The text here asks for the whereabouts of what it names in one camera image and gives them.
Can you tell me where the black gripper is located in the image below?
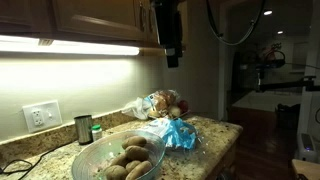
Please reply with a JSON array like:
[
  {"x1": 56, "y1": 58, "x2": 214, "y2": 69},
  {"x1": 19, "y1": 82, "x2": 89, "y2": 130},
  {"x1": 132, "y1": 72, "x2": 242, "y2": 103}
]
[{"x1": 153, "y1": 0, "x2": 184, "y2": 69}]

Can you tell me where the clear produce bag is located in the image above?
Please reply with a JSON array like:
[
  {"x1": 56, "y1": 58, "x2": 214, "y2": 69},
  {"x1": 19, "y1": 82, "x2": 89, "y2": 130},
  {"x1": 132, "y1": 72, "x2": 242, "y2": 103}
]
[{"x1": 143, "y1": 89, "x2": 181, "y2": 119}]

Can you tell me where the blue white plastic potato bag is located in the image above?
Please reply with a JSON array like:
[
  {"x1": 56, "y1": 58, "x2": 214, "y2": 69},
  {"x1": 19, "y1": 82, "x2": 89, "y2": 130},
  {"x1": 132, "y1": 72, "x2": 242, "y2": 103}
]
[{"x1": 141, "y1": 117, "x2": 198, "y2": 151}]

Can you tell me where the brown potato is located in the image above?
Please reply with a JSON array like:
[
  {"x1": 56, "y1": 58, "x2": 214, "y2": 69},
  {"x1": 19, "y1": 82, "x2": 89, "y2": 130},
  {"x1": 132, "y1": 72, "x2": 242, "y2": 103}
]
[
  {"x1": 125, "y1": 159, "x2": 142, "y2": 173},
  {"x1": 104, "y1": 164, "x2": 129, "y2": 180},
  {"x1": 125, "y1": 160, "x2": 153, "y2": 180},
  {"x1": 124, "y1": 145, "x2": 150, "y2": 162},
  {"x1": 121, "y1": 135, "x2": 148, "y2": 150},
  {"x1": 109, "y1": 153, "x2": 131, "y2": 168}
]

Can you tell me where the red onion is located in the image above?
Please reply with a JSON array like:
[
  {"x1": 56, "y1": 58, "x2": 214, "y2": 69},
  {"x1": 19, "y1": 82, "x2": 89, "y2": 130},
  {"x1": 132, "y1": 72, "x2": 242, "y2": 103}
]
[{"x1": 177, "y1": 99, "x2": 190, "y2": 114}]

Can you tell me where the pale onion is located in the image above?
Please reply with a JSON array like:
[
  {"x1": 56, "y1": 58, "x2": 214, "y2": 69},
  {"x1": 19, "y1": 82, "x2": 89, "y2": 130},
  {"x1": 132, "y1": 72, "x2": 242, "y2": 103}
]
[{"x1": 168, "y1": 105, "x2": 182, "y2": 118}]

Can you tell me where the under-cabinet strip light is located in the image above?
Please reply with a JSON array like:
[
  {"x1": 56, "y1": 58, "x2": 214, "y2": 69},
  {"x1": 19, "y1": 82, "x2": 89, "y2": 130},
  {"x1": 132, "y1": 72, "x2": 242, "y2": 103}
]
[{"x1": 0, "y1": 34, "x2": 141, "y2": 57}]

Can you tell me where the wooden upper cabinet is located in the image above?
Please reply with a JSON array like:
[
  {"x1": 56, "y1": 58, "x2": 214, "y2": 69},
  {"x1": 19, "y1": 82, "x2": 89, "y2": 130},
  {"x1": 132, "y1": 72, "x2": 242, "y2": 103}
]
[{"x1": 0, "y1": 0, "x2": 162, "y2": 48}]

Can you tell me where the metal cup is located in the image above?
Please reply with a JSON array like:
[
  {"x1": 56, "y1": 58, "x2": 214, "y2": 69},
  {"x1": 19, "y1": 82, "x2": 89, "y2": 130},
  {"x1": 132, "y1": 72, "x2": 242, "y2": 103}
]
[{"x1": 73, "y1": 114, "x2": 94, "y2": 146}]

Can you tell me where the clear glass bowl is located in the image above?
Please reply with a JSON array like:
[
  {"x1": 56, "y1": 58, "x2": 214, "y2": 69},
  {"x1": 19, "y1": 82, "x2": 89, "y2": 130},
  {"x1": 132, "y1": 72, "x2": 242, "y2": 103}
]
[{"x1": 71, "y1": 129, "x2": 167, "y2": 180}]

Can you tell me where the black bin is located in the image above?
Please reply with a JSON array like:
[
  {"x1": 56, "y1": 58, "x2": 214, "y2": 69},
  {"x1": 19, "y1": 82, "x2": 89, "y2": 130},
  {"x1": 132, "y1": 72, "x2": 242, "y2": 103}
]
[{"x1": 275, "y1": 103, "x2": 301, "y2": 130}]

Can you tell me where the white appliance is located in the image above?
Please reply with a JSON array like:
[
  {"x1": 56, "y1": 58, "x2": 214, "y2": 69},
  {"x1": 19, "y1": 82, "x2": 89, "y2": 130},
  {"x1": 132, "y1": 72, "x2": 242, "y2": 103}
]
[{"x1": 297, "y1": 133, "x2": 320, "y2": 164}]

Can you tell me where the light wooden board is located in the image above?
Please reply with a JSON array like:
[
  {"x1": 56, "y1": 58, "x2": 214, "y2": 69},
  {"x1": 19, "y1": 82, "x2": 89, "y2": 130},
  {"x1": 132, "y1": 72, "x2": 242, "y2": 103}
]
[{"x1": 291, "y1": 158, "x2": 320, "y2": 180}]

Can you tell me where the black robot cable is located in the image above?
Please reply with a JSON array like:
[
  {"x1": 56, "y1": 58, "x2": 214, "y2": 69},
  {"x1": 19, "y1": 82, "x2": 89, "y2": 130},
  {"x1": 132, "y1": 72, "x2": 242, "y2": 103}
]
[{"x1": 205, "y1": 0, "x2": 267, "y2": 47}]

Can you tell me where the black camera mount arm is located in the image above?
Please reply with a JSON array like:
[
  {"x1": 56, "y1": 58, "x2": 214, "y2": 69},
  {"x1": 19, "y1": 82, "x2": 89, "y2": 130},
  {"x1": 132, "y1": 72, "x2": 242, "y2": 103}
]
[{"x1": 255, "y1": 75, "x2": 320, "y2": 93}]

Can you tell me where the white outlet switch plate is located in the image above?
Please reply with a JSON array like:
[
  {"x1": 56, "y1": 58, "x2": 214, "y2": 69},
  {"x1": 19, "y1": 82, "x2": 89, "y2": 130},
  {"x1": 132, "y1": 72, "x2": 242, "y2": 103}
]
[{"x1": 21, "y1": 99, "x2": 63, "y2": 134}]

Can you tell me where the thin black power cord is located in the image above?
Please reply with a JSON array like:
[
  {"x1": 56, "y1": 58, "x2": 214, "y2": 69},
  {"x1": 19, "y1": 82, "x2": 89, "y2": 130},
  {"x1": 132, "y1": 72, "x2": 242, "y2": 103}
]
[{"x1": 0, "y1": 143, "x2": 65, "y2": 176}]

